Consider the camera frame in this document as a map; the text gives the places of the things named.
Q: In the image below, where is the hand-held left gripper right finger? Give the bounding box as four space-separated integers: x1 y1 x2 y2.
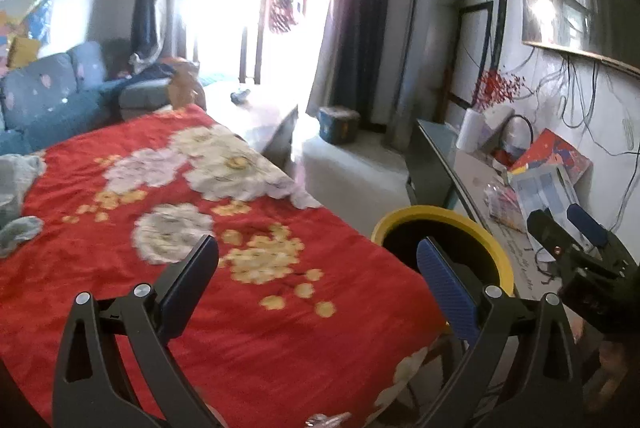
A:
415 237 584 428

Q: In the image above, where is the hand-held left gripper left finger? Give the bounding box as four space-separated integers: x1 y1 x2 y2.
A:
52 234 224 428

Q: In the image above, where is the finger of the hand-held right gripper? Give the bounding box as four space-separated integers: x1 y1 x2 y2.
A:
527 208 597 270
566 203 638 270

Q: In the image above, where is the yellow round trash bin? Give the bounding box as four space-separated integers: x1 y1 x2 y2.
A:
372 205 515 341

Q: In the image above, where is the small silver wrapper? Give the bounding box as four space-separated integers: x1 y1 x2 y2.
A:
305 413 352 428

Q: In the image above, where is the person's right hand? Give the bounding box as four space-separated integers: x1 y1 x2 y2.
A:
595 338 636 409

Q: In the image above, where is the blue white booklet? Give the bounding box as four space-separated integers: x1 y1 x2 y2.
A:
510 165 582 235

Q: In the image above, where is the red flat box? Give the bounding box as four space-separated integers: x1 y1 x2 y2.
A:
507 128 594 187

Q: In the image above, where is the white box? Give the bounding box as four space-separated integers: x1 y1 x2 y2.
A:
477 105 517 155

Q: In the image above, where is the white paper towel roll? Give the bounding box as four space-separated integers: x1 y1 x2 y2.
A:
456 109 486 154

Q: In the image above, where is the glass-top television cabinet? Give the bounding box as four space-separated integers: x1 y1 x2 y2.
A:
405 118 640 300

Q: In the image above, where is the red floral blanket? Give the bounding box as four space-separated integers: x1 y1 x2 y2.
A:
0 103 448 428

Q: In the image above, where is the wooden coffee table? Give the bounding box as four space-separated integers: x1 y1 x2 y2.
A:
200 81 302 170

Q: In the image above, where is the brown paper bag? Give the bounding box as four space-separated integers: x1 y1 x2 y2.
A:
167 61 207 110

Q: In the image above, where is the blue lidded bucket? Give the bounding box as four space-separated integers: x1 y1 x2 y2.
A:
318 106 363 145

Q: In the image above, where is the grey-green cloth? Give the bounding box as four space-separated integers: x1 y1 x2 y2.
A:
0 153 47 259

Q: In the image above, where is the dark clothes heap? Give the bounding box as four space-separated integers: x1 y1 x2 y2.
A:
127 53 177 82

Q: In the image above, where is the grey standing air conditioner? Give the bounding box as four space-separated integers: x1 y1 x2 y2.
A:
387 0 464 152

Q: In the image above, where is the blue patterned sofa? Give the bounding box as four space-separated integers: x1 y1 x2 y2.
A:
0 41 206 155

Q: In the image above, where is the yellow cushion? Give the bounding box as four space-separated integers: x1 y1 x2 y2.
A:
7 36 42 70

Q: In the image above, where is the grey purple curtain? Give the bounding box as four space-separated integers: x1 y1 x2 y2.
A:
307 0 394 122

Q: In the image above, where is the colourful country map poster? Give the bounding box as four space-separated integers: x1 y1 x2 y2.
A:
0 0 54 55

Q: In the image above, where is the black cable loop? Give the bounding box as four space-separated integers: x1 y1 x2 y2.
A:
502 114 534 155

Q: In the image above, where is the bundle of wall cables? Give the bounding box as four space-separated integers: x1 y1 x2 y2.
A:
530 53 640 219

